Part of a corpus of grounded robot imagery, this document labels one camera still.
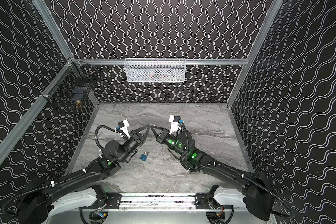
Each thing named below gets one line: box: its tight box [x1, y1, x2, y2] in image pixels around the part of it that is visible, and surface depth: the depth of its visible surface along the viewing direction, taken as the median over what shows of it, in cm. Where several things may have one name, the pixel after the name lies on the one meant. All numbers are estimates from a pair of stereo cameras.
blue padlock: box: [139, 151, 149, 162], surface depth 92 cm
